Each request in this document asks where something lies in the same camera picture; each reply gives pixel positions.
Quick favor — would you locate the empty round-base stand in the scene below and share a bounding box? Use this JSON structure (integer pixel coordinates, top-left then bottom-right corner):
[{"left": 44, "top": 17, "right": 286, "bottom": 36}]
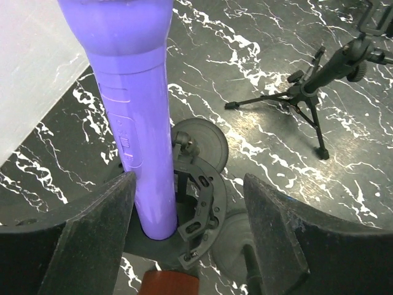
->
[{"left": 171, "top": 118, "right": 229, "bottom": 173}]

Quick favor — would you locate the black round-base mic stand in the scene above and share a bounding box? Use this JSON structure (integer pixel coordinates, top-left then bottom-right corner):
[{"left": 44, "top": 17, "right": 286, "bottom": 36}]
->
[{"left": 211, "top": 210, "right": 263, "bottom": 294}]

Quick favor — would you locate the brown wooden metronome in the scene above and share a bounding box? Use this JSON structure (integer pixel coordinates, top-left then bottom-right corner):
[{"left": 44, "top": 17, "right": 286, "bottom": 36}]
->
[{"left": 138, "top": 270, "right": 200, "bottom": 295}]

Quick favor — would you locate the purple microphone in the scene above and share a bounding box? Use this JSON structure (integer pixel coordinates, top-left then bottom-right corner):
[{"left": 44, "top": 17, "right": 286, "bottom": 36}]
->
[{"left": 59, "top": 1, "right": 177, "bottom": 240}]

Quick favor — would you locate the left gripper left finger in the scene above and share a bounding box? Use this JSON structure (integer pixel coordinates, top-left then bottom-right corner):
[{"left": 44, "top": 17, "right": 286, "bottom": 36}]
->
[{"left": 1, "top": 172, "right": 136, "bottom": 294}]

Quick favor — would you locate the black tripod stand with shockmount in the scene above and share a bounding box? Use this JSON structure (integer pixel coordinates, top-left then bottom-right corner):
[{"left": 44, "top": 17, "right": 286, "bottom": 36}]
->
[{"left": 225, "top": 1, "right": 392, "bottom": 160}]

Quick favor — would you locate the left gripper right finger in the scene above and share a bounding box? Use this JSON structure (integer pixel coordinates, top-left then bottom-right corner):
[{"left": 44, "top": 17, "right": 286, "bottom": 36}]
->
[{"left": 243, "top": 174, "right": 392, "bottom": 294}]

